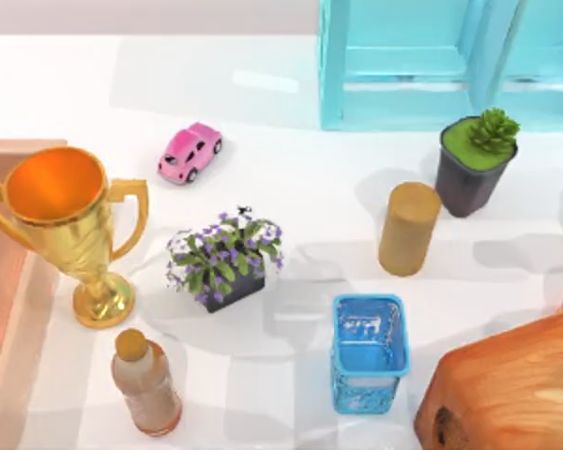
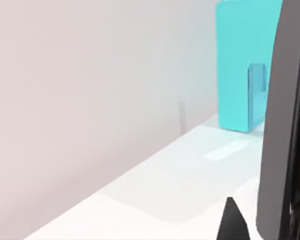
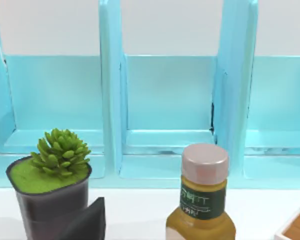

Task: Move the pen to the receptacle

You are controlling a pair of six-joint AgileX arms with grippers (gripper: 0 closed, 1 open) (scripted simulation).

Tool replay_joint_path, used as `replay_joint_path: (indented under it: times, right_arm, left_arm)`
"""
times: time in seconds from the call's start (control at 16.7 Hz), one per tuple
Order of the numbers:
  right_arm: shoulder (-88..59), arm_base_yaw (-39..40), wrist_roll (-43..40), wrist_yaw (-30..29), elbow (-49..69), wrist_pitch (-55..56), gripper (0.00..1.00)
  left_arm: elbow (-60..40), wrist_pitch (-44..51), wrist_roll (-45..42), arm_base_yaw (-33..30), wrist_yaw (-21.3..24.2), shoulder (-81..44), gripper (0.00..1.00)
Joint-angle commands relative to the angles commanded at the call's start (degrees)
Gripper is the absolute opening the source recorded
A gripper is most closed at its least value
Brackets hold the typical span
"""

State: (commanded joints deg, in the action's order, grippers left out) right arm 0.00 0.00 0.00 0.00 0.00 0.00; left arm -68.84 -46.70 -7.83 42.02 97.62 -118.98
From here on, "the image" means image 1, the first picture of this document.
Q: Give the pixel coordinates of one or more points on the purple flower plant pot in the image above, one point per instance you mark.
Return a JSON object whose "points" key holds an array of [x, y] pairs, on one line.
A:
{"points": [[225, 262]]}

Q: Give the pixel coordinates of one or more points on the pink toy car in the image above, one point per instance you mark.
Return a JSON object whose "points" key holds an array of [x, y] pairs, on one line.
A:
{"points": [[190, 152]]}

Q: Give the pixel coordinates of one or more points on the tan cylindrical can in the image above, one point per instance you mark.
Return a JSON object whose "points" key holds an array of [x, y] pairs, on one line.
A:
{"points": [[408, 229]]}

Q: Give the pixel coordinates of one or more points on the blue square container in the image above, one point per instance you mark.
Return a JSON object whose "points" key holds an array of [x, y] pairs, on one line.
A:
{"points": [[368, 356]]}

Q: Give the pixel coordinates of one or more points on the green succulent dark pot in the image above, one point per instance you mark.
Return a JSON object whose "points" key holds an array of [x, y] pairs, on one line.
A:
{"points": [[474, 173]]}

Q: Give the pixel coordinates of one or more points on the light blue rack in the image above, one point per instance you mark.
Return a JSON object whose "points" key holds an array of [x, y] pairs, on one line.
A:
{"points": [[403, 61]]}

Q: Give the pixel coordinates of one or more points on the brown bottle with tan cap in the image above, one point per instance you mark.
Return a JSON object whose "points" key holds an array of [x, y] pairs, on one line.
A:
{"points": [[145, 389]]}

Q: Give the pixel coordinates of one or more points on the gold trophy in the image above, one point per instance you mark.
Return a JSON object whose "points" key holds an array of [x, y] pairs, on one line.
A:
{"points": [[61, 211]]}

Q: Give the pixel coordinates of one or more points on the orange wooden block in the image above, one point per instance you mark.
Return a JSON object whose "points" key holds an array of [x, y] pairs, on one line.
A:
{"points": [[511, 389]]}

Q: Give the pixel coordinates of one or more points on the salmon-coloured shallow box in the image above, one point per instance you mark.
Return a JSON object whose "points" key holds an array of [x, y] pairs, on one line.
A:
{"points": [[4, 290]]}

